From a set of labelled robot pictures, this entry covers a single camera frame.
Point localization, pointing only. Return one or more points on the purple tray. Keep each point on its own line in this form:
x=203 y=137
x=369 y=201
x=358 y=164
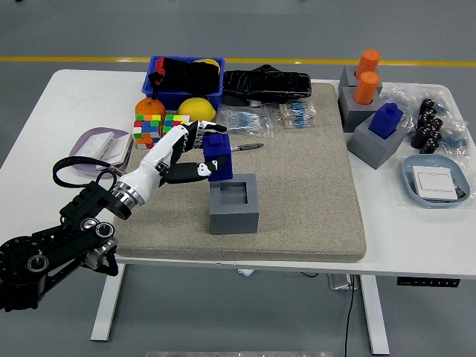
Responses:
x=80 y=143

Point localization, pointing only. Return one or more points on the colourful puzzle cube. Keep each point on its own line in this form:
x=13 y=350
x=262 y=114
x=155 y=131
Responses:
x=175 y=119
x=145 y=128

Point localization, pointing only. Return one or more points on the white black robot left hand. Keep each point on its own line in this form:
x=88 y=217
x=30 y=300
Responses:
x=156 y=163

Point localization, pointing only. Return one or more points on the orange round seal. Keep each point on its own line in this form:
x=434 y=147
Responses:
x=368 y=61
x=366 y=89

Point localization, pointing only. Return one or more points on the grey square seal holder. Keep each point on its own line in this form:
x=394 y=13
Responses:
x=234 y=221
x=372 y=148

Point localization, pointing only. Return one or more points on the blue plastic bin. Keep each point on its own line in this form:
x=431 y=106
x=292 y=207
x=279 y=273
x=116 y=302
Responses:
x=175 y=98

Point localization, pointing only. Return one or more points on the black table control panel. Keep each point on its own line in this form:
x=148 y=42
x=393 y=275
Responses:
x=427 y=282

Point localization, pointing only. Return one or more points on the white switch panel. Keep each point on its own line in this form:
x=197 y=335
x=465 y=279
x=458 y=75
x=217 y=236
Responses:
x=433 y=182
x=93 y=143
x=119 y=148

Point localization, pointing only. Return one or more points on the black cloth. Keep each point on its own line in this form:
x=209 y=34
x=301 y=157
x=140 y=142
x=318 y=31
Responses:
x=186 y=76

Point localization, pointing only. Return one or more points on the grey-brown mat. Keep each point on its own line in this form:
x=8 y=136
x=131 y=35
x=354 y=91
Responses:
x=297 y=204

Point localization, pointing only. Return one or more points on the grey box under table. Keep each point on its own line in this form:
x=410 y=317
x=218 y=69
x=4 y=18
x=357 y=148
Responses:
x=340 y=282

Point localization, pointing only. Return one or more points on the orange fruit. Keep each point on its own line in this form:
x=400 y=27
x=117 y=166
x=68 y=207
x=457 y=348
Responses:
x=150 y=108

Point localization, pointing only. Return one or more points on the clear bag of blue resistors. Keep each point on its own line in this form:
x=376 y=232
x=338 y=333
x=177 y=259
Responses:
x=297 y=115
x=241 y=121

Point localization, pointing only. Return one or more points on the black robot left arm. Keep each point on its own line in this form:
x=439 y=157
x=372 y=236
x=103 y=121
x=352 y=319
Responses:
x=93 y=202

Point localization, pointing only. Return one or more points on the clear plastic parts bag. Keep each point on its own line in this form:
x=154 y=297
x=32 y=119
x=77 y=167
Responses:
x=455 y=143
x=401 y=96

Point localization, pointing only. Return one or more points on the light blue tray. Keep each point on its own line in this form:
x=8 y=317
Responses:
x=409 y=178

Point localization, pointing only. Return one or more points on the blue square seal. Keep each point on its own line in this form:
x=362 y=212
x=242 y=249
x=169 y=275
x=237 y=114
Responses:
x=225 y=173
x=385 y=121

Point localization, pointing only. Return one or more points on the white table leg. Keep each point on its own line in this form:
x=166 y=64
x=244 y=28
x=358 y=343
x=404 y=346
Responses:
x=108 y=305
x=373 y=316

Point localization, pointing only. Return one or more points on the yellow lemon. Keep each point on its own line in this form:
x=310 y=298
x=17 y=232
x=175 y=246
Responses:
x=197 y=109

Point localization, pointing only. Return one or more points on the yellow item in bin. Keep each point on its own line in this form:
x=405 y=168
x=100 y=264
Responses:
x=208 y=60

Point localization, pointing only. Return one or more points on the black pen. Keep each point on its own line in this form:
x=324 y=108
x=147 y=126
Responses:
x=251 y=146

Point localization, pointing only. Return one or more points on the grey round seal holder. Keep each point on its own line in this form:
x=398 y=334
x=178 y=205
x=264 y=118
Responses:
x=353 y=115
x=347 y=78

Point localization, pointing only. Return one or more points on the black capacitor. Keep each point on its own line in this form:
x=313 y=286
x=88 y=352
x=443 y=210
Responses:
x=429 y=147
x=424 y=121
x=419 y=137
x=437 y=124
x=431 y=113
x=427 y=105
x=434 y=136

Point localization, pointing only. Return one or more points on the black wrapped keyboard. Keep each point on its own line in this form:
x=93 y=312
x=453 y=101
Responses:
x=267 y=85

